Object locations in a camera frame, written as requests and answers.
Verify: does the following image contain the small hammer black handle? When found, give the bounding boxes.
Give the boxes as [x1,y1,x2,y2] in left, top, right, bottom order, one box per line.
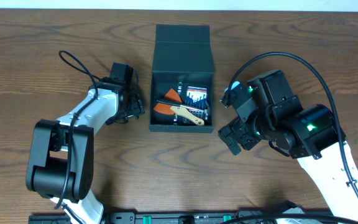
[157,100,208,119]

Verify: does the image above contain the orange scraper wooden handle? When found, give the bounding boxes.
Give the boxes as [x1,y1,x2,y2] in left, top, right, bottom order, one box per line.
[154,88,204,126]

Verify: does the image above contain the precision screwdriver set case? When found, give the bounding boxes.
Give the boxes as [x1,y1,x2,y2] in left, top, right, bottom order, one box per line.
[185,86,209,121]

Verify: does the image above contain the silver combination wrench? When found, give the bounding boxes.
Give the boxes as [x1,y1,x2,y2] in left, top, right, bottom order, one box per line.
[173,82,183,125]

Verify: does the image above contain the black gift box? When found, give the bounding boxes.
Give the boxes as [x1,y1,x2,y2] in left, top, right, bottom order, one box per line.
[149,24,214,133]

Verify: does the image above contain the red handled pliers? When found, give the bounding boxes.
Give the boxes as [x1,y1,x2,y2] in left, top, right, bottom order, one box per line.
[115,113,140,124]

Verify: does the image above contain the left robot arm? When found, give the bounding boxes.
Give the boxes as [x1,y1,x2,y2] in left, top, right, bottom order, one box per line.
[25,82,144,223]

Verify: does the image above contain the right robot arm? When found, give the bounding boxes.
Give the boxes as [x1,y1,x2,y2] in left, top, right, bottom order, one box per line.
[218,93,358,221]

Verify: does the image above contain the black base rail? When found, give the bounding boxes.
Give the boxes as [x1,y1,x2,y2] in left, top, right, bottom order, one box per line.
[28,210,262,224]

